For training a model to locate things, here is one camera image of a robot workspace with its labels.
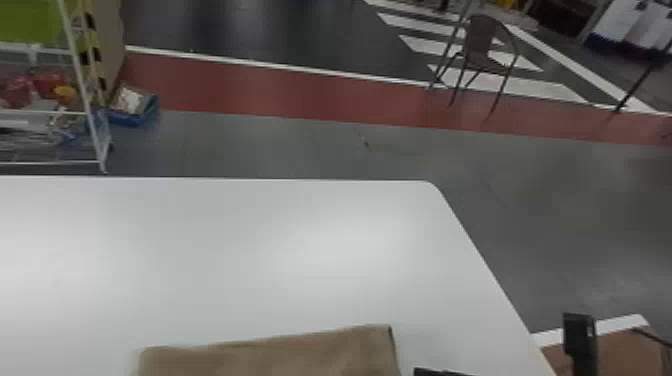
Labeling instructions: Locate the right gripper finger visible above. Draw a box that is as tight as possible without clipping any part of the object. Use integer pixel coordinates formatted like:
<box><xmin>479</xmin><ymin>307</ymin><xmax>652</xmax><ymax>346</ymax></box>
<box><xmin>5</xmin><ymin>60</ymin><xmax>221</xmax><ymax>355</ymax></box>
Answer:
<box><xmin>412</xmin><ymin>366</ymin><xmax>475</xmax><ymax>376</ymax></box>

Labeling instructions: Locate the beige towel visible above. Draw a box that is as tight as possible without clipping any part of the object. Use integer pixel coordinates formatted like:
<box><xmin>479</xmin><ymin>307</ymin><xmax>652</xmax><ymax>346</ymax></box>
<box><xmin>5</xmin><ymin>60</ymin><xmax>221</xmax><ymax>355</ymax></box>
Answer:
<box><xmin>137</xmin><ymin>324</ymin><xmax>403</xmax><ymax>376</ymax></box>

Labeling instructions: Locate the brown chair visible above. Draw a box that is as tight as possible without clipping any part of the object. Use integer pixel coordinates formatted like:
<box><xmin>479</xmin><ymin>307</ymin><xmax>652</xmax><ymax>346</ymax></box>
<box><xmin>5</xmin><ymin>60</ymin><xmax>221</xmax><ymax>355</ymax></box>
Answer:
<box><xmin>427</xmin><ymin>12</ymin><xmax>522</xmax><ymax>123</ymax></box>

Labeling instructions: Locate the blue tray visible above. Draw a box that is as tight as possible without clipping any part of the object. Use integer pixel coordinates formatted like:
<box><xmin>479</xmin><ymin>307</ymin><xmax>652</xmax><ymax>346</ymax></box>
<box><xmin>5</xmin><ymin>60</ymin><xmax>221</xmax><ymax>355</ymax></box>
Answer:
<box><xmin>106</xmin><ymin>85</ymin><xmax>161</xmax><ymax>128</ymax></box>

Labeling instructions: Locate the red snack packet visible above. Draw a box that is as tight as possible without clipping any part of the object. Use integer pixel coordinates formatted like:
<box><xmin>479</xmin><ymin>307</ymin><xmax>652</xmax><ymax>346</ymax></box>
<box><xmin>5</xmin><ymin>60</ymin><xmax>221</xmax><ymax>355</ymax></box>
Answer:
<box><xmin>0</xmin><ymin>72</ymin><xmax>67</xmax><ymax>110</ymax></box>

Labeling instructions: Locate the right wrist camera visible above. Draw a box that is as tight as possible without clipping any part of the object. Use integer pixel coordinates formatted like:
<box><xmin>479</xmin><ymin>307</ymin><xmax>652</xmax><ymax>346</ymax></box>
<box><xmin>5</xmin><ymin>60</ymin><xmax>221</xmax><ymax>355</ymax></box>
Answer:
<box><xmin>562</xmin><ymin>312</ymin><xmax>599</xmax><ymax>376</ymax></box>

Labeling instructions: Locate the white wire rack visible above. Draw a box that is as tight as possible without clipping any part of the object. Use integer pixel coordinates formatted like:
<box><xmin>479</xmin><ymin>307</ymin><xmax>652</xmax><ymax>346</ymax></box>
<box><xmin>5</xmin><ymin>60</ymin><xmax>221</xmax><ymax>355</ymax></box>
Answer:
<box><xmin>0</xmin><ymin>0</ymin><xmax>113</xmax><ymax>176</ymax></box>

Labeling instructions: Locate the yellow black striped post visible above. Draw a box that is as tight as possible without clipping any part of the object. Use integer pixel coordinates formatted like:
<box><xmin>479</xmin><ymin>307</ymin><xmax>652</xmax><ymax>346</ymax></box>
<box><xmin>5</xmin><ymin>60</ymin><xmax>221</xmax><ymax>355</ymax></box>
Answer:
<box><xmin>77</xmin><ymin>0</ymin><xmax>110</xmax><ymax>102</ymax></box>

